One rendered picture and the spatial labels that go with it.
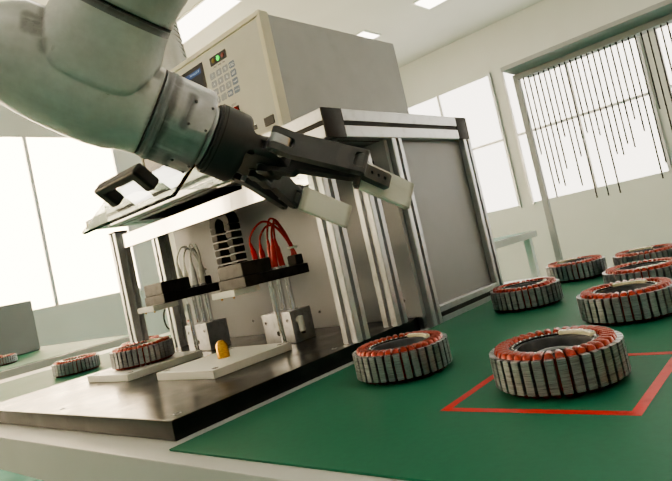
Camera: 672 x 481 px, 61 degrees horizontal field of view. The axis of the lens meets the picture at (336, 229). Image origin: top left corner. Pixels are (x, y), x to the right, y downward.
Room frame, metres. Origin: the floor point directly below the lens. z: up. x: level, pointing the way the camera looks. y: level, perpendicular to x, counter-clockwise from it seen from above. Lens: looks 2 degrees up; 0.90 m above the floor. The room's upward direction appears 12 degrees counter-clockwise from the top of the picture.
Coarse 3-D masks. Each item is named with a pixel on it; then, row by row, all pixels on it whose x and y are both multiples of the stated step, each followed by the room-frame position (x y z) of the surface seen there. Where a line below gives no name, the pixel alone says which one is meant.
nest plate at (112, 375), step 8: (176, 352) 1.10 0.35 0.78; (184, 352) 1.07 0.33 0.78; (192, 352) 1.04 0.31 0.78; (200, 352) 1.05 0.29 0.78; (168, 360) 1.00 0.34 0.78; (176, 360) 1.01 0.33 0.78; (184, 360) 1.02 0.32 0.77; (136, 368) 0.99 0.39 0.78; (144, 368) 0.97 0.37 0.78; (152, 368) 0.97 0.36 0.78; (160, 368) 0.99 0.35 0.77; (88, 376) 1.03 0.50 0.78; (96, 376) 1.01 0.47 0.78; (104, 376) 0.99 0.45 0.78; (112, 376) 0.97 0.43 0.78; (120, 376) 0.96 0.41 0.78; (128, 376) 0.94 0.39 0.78; (136, 376) 0.95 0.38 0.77
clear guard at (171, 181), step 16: (160, 176) 0.72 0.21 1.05; (176, 176) 0.68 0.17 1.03; (192, 176) 0.84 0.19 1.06; (208, 176) 0.87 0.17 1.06; (128, 192) 0.78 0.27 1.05; (144, 192) 0.72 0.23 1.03; (160, 192) 0.68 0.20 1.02; (176, 192) 0.65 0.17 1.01; (112, 208) 0.78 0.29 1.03; (128, 208) 0.72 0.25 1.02; (144, 208) 0.69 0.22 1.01; (96, 224) 0.78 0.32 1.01
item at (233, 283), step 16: (224, 272) 0.93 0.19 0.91; (240, 272) 0.90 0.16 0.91; (256, 272) 0.92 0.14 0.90; (272, 272) 0.94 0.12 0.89; (288, 272) 0.97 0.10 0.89; (304, 272) 1.00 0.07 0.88; (224, 288) 0.93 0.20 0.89; (240, 288) 0.89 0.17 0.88; (256, 288) 0.92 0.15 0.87; (288, 288) 0.98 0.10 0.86; (272, 304) 1.01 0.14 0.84
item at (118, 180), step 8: (128, 168) 0.71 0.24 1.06; (136, 168) 0.69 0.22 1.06; (144, 168) 0.70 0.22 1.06; (120, 176) 0.71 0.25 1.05; (128, 176) 0.69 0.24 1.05; (136, 176) 0.69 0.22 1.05; (144, 176) 0.69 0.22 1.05; (152, 176) 0.70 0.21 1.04; (104, 184) 0.74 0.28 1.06; (112, 184) 0.72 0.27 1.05; (120, 184) 0.72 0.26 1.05; (144, 184) 0.70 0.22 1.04; (152, 184) 0.70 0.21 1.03; (96, 192) 0.75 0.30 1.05; (104, 192) 0.74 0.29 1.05; (112, 192) 0.76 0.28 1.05; (104, 200) 0.76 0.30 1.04; (112, 200) 0.76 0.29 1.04; (120, 200) 0.76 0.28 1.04
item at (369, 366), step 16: (400, 336) 0.70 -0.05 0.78; (416, 336) 0.69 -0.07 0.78; (432, 336) 0.64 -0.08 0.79; (368, 352) 0.63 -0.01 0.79; (384, 352) 0.62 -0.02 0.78; (400, 352) 0.61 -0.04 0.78; (416, 352) 0.61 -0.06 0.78; (432, 352) 0.62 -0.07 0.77; (448, 352) 0.64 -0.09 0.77; (368, 368) 0.63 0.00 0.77; (384, 368) 0.62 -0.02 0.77; (400, 368) 0.61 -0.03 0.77; (416, 368) 0.61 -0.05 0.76; (432, 368) 0.61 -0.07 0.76
